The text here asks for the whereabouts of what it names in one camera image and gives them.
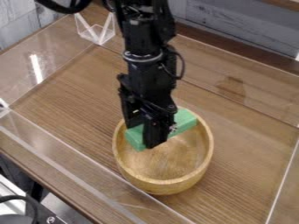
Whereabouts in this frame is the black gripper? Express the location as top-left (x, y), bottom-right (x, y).
top-left (116, 46), bottom-right (186, 149)

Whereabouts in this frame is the green foam block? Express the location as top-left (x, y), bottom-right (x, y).
top-left (125, 108), bottom-right (198, 151)

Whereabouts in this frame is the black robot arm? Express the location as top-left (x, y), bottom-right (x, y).
top-left (104, 0), bottom-right (184, 149)

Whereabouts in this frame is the brown wooden bowl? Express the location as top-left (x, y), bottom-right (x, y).
top-left (112, 111), bottom-right (215, 195)

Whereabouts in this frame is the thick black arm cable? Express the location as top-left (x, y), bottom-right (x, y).
top-left (33, 0), bottom-right (95, 15)

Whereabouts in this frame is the black metal bracket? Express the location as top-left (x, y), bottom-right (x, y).
top-left (24, 194), bottom-right (67, 224)

